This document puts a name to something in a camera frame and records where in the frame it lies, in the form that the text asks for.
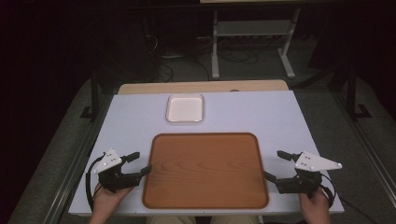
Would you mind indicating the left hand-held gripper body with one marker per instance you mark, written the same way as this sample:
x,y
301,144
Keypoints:
x,y
109,179

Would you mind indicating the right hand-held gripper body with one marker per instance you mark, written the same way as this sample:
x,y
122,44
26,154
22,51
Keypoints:
x,y
311,183

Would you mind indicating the person's left hand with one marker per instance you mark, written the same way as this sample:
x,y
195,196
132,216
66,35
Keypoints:
x,y
106,200

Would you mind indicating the person's right hand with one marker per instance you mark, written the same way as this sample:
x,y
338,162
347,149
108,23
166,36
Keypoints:
x,y
316,210

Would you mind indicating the brown wooden tray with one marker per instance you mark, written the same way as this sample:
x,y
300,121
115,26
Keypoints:
x,y
205,171

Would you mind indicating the black metal stand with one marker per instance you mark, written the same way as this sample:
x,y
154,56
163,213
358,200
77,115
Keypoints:
x,y
94,96
352,93

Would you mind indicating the white square dish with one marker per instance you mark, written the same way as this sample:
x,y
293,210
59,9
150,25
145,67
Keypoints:
x,y
185,108

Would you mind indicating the grey metal rail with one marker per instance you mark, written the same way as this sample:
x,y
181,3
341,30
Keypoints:
x,y
370,152
74,174

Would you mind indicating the white metal desk frame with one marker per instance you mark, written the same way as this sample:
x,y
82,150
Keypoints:
x,y
253,28

